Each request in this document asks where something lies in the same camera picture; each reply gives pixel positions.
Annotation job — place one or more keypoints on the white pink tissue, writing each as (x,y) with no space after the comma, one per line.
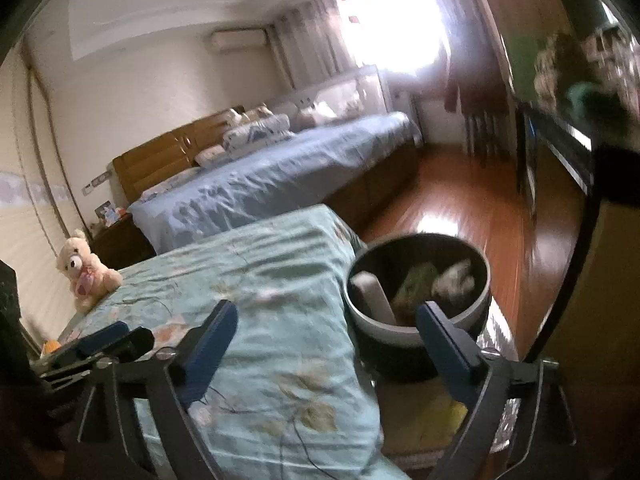
(454,276)

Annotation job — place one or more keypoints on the blue patterned folded quilt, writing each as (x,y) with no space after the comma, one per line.
(257,132)

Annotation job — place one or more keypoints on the black low cabinet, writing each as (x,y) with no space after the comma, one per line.
(550,170)

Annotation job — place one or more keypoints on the black grey trash bin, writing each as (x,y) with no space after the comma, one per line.
(400,355)

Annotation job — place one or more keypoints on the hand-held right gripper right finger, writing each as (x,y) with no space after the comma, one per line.
(445,350)

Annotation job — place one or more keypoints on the dark wooden nightstand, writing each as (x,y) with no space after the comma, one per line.
(122,237)

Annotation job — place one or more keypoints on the brown wooden headboard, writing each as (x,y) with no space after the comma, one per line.
(160,155)

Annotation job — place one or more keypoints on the pink plush toy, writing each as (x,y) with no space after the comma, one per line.
(312,115)

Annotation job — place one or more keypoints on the white baby crib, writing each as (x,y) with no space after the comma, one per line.
(340,92)

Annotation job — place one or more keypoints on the grey curtain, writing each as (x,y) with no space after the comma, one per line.
(310,40)
(475,100)

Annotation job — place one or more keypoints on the wall switch panel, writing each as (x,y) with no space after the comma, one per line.
(96,184)

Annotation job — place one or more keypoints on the white air conditioner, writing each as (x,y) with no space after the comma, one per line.
(237,39)

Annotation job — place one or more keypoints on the white pillow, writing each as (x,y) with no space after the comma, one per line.
(210,156)

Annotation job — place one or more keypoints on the white sliding wardrobe door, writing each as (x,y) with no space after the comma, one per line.
(30,220)

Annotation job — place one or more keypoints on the tall wooden wardrobe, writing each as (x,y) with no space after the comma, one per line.
(515,35)

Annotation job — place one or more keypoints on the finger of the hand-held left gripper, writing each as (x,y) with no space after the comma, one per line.
(102,337)
(137,342)

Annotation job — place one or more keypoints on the green box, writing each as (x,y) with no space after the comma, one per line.
(415,282)

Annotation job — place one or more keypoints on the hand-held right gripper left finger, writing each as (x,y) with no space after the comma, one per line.
(210,350)

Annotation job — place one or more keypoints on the bright window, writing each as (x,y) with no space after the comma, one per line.
(395,20)

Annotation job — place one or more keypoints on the cream plush toy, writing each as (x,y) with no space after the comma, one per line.
(257,111)

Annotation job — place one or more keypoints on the green floral tablecloth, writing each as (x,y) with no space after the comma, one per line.
(280,285)

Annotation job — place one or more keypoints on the small picture frame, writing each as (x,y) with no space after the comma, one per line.
(105,210)

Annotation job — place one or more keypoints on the dark hanging jacket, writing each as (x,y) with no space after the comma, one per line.
(451,94)

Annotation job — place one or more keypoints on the bed with blue sheet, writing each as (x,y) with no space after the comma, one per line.
(280,170)

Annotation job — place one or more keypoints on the white tissue pack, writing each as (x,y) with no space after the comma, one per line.
(371,295)

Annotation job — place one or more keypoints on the cream teddy bear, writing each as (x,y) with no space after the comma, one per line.
(82,265)

